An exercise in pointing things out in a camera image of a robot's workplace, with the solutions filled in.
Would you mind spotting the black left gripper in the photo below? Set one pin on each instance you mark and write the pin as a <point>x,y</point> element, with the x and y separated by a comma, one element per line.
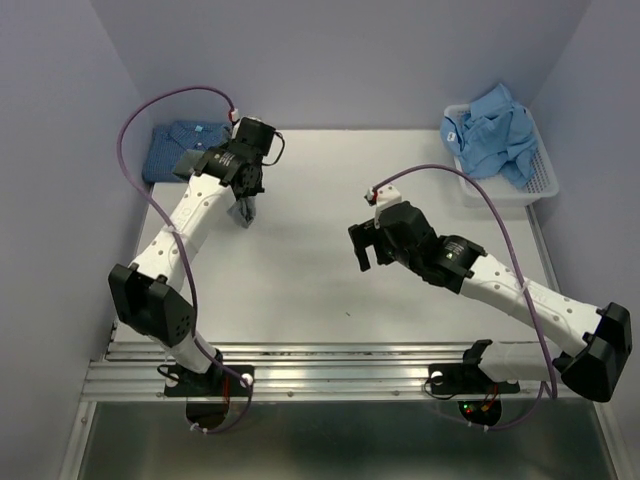
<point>254,192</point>

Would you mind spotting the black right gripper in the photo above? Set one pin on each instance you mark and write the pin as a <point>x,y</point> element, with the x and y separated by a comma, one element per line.
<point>365,234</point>

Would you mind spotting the grey long sleeve shirt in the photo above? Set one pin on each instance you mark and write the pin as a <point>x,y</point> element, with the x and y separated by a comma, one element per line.
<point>242,175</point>

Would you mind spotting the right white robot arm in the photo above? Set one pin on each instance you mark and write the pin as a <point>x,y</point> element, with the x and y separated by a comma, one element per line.
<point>587,346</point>

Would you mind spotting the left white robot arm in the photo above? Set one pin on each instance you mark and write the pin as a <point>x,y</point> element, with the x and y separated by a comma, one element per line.
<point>147,292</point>

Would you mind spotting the blue checked folded shirt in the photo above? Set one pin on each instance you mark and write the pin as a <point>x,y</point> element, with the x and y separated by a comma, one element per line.
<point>169,142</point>

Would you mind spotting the light blue crumpled shirt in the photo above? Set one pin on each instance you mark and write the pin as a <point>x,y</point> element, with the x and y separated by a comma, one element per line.
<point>495,137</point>

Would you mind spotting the white plastic basket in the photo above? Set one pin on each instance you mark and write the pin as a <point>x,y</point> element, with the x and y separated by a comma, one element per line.
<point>543,183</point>

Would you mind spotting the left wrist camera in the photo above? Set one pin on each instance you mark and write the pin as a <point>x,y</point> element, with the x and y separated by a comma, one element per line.
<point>235,117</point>

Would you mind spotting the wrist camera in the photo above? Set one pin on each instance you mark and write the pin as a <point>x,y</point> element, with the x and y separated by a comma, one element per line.
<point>235,117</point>
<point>383,196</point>

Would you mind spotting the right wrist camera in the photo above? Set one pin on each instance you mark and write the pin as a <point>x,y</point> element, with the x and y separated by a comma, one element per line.
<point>383,196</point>

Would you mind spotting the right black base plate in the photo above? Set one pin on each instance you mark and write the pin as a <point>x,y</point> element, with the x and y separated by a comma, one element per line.
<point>466,377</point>

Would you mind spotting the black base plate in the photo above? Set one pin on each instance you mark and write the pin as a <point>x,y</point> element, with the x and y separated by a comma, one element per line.
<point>182,383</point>
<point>466,377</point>

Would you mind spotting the aluminium rail frame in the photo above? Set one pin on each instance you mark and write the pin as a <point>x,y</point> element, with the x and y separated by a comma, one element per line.
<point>340,358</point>

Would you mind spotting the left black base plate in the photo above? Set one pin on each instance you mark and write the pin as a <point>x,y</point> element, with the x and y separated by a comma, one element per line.
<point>182,383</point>

